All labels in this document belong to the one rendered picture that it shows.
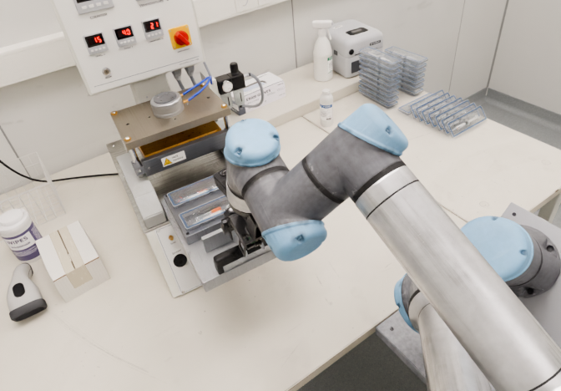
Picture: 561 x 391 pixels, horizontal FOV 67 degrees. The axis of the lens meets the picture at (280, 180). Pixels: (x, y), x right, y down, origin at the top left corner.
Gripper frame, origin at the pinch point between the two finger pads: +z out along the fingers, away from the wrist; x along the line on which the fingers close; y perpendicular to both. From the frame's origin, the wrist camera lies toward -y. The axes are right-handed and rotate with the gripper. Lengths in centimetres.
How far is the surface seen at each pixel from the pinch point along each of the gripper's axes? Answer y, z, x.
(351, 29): -81, 34, 92
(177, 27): -60, -6, 11
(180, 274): -8.5, 24.5, -13.2
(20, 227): -42, 29, -46
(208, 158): -36.2, 21.2, 6.9
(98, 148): -83, 55, -20
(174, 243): -14.4, 18.7, -11.8
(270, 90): -71, 43, 48
